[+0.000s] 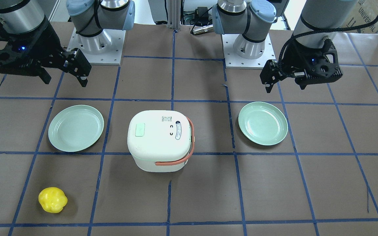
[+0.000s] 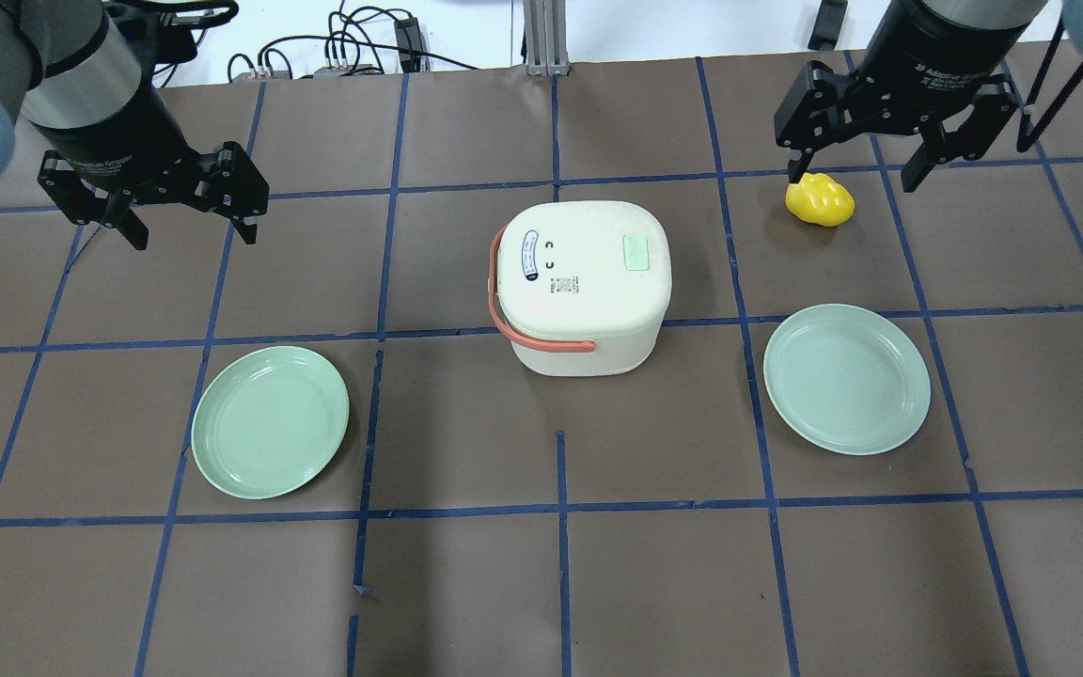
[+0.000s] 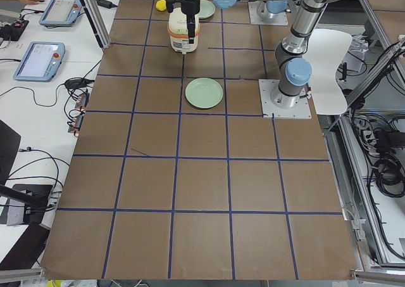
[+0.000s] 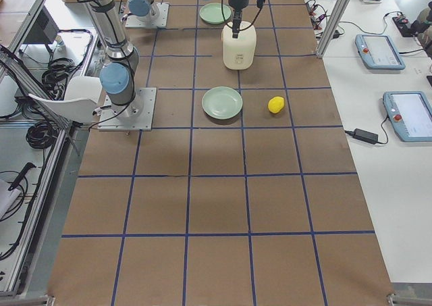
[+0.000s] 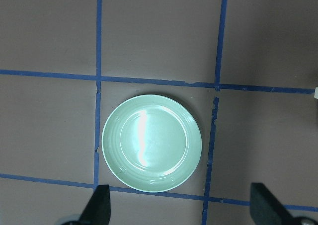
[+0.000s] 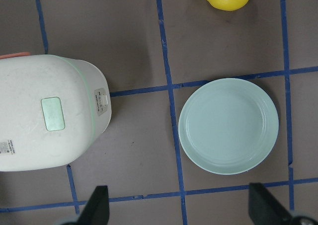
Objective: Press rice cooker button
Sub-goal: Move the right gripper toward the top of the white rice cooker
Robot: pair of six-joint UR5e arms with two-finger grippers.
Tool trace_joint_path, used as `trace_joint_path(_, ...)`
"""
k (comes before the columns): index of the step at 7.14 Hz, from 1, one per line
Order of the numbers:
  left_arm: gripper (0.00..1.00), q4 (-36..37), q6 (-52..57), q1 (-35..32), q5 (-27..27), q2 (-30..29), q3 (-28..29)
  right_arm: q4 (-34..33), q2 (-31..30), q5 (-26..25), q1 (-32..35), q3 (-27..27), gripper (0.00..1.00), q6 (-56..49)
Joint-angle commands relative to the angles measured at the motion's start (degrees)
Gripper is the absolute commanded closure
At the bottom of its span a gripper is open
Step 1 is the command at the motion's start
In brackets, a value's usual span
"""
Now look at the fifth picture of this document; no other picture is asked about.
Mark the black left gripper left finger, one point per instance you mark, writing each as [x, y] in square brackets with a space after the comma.
[97, 211]

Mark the green plate near left arm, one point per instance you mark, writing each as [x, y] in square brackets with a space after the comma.
[151, 143]

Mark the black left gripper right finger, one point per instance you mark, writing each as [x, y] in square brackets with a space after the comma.
[265, 209]

